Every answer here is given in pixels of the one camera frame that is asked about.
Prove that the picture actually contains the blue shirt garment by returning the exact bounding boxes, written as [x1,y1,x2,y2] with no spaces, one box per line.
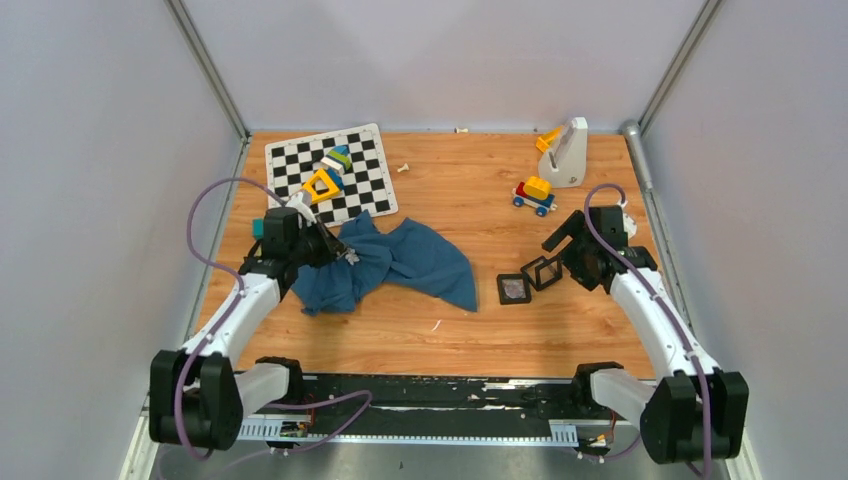
[291,212,478,316]

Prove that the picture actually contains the white wedge stand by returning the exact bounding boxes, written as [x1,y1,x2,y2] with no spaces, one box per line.
[538,117,588,188]

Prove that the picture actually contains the black white checkerboard sheet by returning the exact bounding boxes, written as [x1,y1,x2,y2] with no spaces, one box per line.
[265,123,398,226]

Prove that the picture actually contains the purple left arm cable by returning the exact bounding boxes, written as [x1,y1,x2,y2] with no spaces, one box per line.
[173,177,374,462]

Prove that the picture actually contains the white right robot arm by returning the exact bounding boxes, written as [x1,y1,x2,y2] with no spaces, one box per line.
[542,205,749,464]

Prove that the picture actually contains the round metal brooch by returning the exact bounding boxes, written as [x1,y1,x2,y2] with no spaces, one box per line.
[504,279,525,299]

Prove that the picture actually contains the stacked colour blocks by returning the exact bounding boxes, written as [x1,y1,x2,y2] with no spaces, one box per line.
[320,145,352,189]

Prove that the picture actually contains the yellow triangle frame toy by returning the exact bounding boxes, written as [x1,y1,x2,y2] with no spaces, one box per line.
[301,169,344,205]

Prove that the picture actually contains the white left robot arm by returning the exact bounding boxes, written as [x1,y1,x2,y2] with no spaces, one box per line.
[149,207,356,455]

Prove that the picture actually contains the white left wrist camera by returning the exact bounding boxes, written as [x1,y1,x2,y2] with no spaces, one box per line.
[285,190,317,224]

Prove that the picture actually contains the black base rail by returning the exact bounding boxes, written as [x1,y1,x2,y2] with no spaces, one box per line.
[241,374,637,440]

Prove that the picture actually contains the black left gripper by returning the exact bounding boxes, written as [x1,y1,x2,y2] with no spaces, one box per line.
[290,215,351,270]

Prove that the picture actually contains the yellow plastic piece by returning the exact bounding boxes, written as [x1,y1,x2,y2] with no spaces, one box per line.
[535,125,563,153]

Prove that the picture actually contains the sparkly silver star brooch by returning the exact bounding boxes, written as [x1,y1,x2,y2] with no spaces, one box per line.
[344,249,360,265]

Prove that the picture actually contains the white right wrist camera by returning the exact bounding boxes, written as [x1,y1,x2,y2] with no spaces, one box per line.
[622,212,638,239]

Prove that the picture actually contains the teal block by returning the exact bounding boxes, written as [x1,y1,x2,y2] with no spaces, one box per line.
[251,218,264,240]

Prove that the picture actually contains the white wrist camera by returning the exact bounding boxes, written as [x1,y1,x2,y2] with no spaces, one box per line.
[285,190,317,224]
[622,212,638,239]

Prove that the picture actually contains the colourful toy train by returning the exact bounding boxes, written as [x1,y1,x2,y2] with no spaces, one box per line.
[512,176,558,217]

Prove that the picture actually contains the black wire cube frame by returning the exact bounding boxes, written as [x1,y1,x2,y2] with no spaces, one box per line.
[520,256,563,291]

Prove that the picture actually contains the black square frame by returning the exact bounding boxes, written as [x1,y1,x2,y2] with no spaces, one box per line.
[496,273,532,305]

